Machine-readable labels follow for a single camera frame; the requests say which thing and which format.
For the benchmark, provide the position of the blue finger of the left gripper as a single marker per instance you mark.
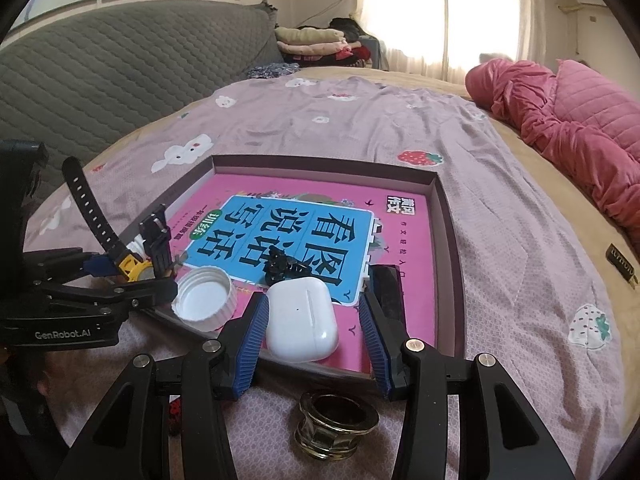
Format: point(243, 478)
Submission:
point(68, 264)
point(130, 294)

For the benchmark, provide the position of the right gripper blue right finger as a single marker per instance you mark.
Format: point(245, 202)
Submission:
point(409, 369)

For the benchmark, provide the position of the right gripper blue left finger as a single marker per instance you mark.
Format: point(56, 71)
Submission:
point(223, 368)

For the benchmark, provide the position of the yellow black wrist watch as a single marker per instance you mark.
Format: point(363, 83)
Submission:
point(142, 251)

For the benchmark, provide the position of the white earbuds case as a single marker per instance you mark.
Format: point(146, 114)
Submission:
point(302, 325)

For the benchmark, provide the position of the black hair clip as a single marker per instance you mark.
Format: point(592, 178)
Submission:
point(281, 267)

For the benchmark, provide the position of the white plastic jar lid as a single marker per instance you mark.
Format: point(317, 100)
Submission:
point(206, 299)

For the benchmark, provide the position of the pink and blue book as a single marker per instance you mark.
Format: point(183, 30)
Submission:
point(230, 221)

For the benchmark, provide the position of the red black small lighter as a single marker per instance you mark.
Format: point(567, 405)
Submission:
point(174, 417)

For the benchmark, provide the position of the grey quilted headboard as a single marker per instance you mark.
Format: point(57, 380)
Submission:
point(80, 84)

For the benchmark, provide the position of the black gold lighter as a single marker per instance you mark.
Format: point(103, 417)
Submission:
point(622, 265)

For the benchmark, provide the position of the pile of folded clothes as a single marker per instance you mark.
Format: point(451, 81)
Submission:
point(343, 43)

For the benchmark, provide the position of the pink quilted duvet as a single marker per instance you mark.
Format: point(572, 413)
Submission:
point(581, 122)

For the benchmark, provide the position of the white window curtain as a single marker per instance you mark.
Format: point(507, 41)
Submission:
point(444, 39)

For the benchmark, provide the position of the brass metal ring fitting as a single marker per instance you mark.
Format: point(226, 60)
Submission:
point(333, 424)

